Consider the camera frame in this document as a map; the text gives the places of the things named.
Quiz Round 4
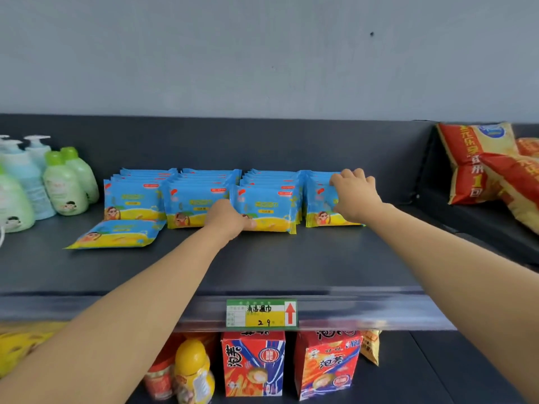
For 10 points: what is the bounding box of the blue yellow wet wipes pack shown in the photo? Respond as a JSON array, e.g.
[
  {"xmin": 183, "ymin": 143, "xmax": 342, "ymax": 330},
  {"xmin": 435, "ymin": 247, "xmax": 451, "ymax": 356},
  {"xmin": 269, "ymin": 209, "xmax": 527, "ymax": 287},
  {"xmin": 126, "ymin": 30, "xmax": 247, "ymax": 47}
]
[
  {"xmin": 305, "ymin": 182, "xmax": 365, "ymax": 228},
  {"xmin": 230, "ymin": 185, "xmax": 298, "ymax": 235},
  {"xmin": 63, "ymin": 219, "xmax": 167, "ymax": 250}
]

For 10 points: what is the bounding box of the green yellow price tag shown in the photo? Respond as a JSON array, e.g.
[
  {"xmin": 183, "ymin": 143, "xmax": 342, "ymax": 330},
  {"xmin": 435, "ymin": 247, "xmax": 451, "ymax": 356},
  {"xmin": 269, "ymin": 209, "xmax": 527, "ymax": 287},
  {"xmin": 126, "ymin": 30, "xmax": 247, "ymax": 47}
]
[{"xmin": 226, "ymin": 299, "xmax": 299, "ymax": 331}]

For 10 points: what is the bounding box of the yellow flat packet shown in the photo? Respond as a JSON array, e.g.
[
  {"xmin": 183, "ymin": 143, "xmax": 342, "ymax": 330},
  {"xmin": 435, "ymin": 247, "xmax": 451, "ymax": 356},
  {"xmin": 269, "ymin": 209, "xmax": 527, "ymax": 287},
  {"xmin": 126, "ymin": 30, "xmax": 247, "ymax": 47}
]
[{"xmin": 0, "ymin": 322, "xmax": 68, "ymax": 379}]

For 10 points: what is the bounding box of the person's left forearm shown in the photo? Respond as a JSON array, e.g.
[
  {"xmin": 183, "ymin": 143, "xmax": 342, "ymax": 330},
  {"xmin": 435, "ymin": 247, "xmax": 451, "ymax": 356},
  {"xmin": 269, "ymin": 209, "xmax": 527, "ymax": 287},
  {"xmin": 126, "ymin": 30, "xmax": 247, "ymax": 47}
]
[{"xmin": 0, "ymin": 224, "xmax": 230, "ymax": 404}]

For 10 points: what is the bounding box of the dark grey store shelf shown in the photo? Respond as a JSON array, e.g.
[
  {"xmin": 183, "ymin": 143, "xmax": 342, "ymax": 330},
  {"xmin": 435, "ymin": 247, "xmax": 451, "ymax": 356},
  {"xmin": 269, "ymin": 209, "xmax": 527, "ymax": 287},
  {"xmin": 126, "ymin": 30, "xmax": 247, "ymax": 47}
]
[{"xmin": 0, "ymin": 113, "xmax": 539, "ymax": 404}]

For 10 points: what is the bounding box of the red blue snack box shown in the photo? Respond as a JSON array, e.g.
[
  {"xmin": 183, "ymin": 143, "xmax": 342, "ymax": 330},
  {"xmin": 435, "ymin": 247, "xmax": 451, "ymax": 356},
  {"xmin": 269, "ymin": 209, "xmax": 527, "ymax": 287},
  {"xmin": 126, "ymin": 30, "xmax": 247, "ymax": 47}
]
[{"xmin": 294, "ymin": 330, "xmax": 363, "ymax": 402}]

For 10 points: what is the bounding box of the row of blue wipe packets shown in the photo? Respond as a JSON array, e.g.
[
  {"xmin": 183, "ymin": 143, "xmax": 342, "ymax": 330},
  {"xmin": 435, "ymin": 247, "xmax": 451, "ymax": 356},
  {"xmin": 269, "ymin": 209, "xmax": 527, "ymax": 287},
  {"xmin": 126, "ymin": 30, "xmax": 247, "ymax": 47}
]
[{"xmin": 103, "ymin": 167, "xmax": 350, "ymax": 230}]

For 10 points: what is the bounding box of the person's right hand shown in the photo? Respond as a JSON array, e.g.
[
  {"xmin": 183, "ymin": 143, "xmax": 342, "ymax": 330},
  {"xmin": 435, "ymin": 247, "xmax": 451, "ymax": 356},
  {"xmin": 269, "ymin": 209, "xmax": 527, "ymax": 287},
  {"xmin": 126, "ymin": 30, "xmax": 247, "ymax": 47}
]
[{"xmin": 329, "ymin": 168, "xmax": 383, "ymax": 226}]

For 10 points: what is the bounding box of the person's right forearm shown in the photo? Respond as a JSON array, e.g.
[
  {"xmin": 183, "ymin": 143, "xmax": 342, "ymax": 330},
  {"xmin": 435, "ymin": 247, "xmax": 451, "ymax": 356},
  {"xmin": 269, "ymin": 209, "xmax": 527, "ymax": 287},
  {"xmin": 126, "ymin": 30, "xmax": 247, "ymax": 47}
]
[{"xmin": 358, "ymin": 204, "xmax": 539, "ymax": 402}]

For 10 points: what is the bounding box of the red yellow snack bag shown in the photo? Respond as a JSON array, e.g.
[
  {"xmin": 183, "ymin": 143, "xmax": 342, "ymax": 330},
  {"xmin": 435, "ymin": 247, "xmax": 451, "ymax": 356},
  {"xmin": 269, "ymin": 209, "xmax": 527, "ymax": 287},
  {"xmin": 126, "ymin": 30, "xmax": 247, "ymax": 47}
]
[
  {"xmin": 436, "ymin": 121, "xmax": 519, "ymax": 205},
  {"xmin": 478, "ymin": 152, "xmax": 539, "ymax": 236},
  {"xmin": 515, "ymin": 137, "xmax": 539, "ymax": 158}
]

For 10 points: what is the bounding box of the person's left hand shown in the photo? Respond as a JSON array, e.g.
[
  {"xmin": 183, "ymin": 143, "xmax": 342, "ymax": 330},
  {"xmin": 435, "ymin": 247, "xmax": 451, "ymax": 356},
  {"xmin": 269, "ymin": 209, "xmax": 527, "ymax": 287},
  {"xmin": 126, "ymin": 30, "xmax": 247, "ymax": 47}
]
[{"xmin": 203, "ymin": 199, "xmax": 257, "ymax": 245}]

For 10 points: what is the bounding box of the yellow bottle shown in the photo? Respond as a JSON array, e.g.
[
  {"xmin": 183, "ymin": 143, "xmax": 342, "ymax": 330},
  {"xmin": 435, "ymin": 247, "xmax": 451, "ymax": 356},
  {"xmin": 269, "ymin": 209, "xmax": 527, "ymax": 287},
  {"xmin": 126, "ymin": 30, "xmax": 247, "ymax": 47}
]
[{"xmin": 173, "ymin": 338, "xmax": 216, "ymax": 404}]

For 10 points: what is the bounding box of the blue red snack packet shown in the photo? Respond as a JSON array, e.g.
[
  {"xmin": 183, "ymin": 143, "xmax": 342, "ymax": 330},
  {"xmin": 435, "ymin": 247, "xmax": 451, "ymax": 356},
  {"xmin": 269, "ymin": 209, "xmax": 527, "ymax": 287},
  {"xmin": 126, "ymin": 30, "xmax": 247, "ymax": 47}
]
[{"xmin": 221, "ymin": 330, "xmax": 286, "ymax": 397}]

